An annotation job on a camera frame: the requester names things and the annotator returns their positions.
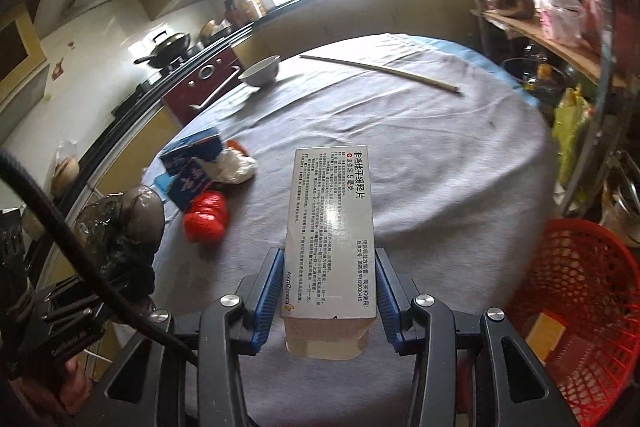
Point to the steel basin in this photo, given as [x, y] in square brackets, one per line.
[625, 207]

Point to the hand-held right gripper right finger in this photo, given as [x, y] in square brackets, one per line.
[387, 302]

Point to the white ceramic bowl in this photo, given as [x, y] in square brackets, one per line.
[260, 72]

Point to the pink and clear plastic bag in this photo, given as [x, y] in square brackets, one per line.
[560, 12]

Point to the red crumpled wrapper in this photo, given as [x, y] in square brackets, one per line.
[205, 217]

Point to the white medicine box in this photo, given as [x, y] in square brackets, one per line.
[330, 232]

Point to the yellow plastic bag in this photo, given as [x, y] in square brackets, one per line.
[570, 132]

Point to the light blue under cloth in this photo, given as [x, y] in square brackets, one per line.
[500, 69]

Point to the black wok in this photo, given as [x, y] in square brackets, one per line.
[167, 43]

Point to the white crumpled plastic bag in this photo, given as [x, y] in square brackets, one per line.
[235, 167]

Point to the grey tablecloth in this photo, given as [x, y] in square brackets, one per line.
[425, 157]

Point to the metal storage rack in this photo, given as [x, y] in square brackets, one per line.
[600, 57]

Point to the dark sauce bottle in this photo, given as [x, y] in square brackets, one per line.
[230, 7]

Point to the yellow canister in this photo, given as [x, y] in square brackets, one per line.
[252, 9]

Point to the dark plastic bag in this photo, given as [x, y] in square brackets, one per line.
[130, 227]

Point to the yellow cardboard piece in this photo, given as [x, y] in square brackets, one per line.
[545, 332]

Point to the glass door cabinet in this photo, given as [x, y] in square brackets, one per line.
[15, 52]

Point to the wooden chopstick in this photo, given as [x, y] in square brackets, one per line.
[380, 68]

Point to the maroon oven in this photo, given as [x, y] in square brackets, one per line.
[210, 82]

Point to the red plastic mesh basket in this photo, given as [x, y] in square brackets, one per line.
[585, 307]

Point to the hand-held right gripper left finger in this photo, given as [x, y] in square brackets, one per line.
[267, 302]

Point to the black bucket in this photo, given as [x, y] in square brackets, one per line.
[525, 67]

